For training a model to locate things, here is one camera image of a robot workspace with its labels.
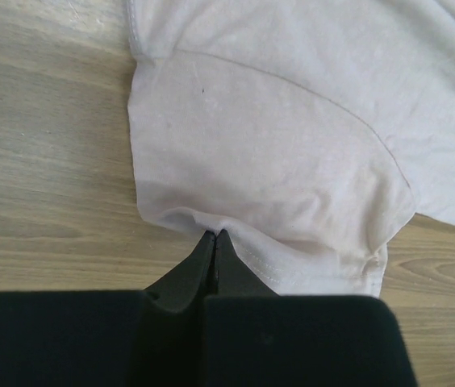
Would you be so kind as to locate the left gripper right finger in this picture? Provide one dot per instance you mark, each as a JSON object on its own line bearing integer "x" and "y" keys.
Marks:
{"x": 254, "y": 337}

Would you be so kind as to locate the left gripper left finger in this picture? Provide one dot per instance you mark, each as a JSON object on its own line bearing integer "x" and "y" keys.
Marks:
{"x": 148, "y": 337}

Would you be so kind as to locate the beige t shirt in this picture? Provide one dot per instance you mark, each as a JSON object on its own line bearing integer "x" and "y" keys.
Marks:
{"x": 311, "y": 131}

